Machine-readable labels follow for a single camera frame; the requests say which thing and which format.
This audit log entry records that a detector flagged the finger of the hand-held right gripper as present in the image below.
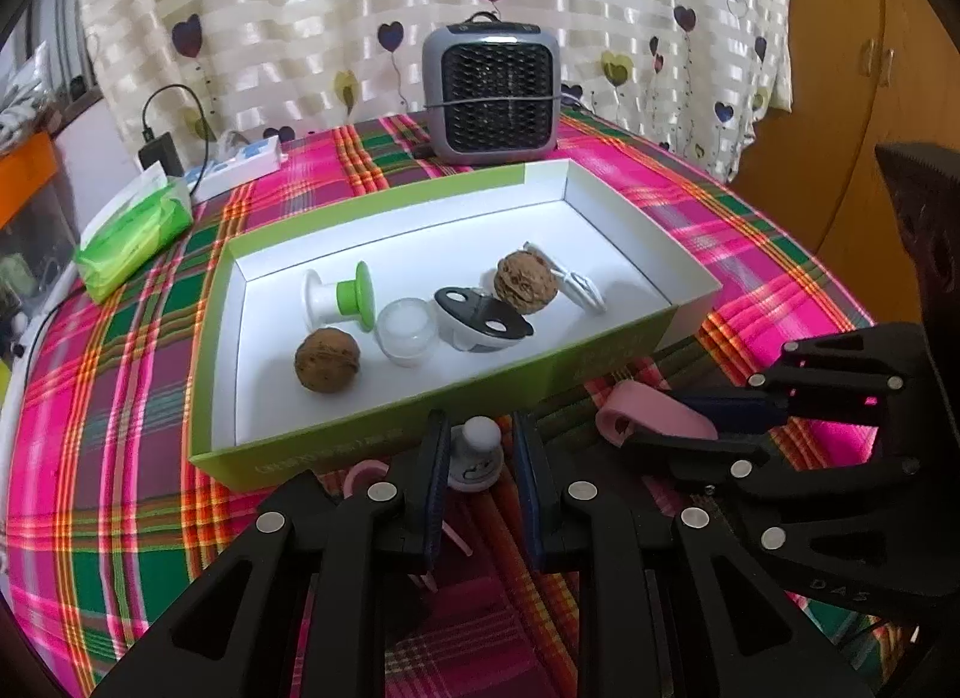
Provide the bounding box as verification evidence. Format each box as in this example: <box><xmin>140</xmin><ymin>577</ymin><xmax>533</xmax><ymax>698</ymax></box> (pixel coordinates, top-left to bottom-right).
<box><xmin>621</xmin><ymin>429</ymin><xmax>929</xmax><ymax>573</ymax></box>
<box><xmin>671</xmin><ymin>323</ymin><xmax>931</xmax><ymax>436</ymax></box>

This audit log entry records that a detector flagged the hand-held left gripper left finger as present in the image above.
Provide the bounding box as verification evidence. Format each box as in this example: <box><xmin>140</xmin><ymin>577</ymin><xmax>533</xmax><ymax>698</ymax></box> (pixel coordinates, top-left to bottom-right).
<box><xmin>90</xmin><ymin>409</ymin><xmax>453</xmax><ymax>698</ymax></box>

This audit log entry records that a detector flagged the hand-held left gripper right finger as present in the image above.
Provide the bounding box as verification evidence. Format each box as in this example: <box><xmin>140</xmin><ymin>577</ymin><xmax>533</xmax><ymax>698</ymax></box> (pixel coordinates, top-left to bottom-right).
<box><xmin>512</xmin><ymin>413</ymin><xmax>875</xmax><ymax>698</ymax></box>

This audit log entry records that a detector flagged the white suction knob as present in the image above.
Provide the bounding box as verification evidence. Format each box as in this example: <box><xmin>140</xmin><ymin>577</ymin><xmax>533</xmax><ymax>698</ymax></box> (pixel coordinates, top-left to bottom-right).
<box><xmin>448</xmin><ymin>417</ymin><xmax>503</xmax><ymax>494</ymax></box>

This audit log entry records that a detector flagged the small clear plastic jar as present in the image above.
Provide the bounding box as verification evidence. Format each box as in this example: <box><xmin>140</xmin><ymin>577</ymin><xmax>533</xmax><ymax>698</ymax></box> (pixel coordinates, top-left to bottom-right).
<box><xmin>375</xmin><ymin>298</ymin><xmax>440</xmax><ymax>367</ymax></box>

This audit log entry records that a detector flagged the brown walnut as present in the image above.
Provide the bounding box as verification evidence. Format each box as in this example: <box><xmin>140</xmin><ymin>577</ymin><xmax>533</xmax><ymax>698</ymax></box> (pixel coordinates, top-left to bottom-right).
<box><xmin>294</xmin><ymin>327</ymin><xmax>362</xmax><ymax>393</ymax></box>
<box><xmin>493</xmin><ymin>251</ymin><xmax>560</xmax><ymax>312</ymax></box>

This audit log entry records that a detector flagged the white clip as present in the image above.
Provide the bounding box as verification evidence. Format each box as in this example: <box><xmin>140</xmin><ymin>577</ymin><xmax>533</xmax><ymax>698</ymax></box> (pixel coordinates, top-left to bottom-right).
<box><xmin>523</xmin><ymin>240</ymin><xmax>608</xmax><ymax>314</ymax></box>

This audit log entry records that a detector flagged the green white cardboard box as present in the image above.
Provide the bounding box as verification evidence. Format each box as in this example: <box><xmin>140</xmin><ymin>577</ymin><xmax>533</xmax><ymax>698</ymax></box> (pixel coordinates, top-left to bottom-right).
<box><xmin>187</xmin><ymin>158</ymin><xmax>725</xmax><ymax>495</ymax></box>

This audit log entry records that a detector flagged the green white plastic spool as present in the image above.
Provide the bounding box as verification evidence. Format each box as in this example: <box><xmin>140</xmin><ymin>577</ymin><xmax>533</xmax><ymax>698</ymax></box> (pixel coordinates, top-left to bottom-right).
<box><xmin>302</xmin><ymin>260</ymin><xmax>377</xmax><ymax>334</ymax></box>

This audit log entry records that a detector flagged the wooden wardrobe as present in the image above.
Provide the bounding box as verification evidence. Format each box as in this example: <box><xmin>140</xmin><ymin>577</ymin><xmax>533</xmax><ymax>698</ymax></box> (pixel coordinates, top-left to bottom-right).
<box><xmin>731</xmin><ymin>0</ymin><xmax>960</xmax><ymax>339</ymax></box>

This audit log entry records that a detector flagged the pink green plaid tablecloth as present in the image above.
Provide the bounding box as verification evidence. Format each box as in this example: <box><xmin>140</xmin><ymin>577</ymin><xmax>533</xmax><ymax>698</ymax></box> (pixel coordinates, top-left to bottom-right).
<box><xmin>0</xmin><ymin>105</ymin><xmax>931</xmax><ymax>698</ymax></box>

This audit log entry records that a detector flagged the white blue power strip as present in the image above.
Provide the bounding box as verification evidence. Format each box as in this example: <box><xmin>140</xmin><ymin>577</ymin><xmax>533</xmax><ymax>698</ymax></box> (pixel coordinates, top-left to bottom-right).
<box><xmin>184</xmin><ymin>135</ymin><xmax>290</xmax><ymax>202</ymax></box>

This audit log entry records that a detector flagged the grey portable heater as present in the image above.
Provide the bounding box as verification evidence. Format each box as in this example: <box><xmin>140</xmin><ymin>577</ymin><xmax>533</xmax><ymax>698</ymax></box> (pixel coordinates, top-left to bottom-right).
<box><xmin>421</xmin><ymin>11</ymin><xmax>565</xmax><ymax>166</ymax></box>

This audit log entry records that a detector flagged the green tissue pack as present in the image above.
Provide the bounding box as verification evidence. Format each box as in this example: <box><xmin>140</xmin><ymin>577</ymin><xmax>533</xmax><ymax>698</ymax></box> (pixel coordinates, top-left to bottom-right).
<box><xmin>73</xmin><ymin>169</ymin><xmax>196</xmax><ymax>305</ymax></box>

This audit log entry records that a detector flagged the black charger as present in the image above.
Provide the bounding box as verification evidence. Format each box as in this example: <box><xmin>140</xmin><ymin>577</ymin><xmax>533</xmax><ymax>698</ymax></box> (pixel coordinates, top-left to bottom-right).
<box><xmin>137</xmin><ymin>131</ymin><xmax>185</xmax><ymax>178</ymax></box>

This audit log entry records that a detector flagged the orange lidded clear bin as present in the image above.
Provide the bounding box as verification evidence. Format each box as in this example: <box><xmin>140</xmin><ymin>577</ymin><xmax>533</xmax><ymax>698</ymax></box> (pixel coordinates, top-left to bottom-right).
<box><xmin>0</xmin><ymin>131</ymin><xmax>83</xmax><ymax>309</ymax></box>

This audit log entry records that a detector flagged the pile of white gloves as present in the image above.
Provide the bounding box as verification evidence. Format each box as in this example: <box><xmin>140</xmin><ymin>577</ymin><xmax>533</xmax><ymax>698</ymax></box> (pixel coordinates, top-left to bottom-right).
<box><xmin>0</xmin><ymin>45</ymin><xmax>57</xmax><ymax>140</ymax></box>

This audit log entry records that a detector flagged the black charger cable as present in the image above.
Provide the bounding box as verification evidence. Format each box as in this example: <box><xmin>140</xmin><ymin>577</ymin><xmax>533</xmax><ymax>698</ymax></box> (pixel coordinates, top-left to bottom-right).
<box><xmin>141</xmin><ymin>84</ymin><xmax>218</xmax><ymax>189</ymax></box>

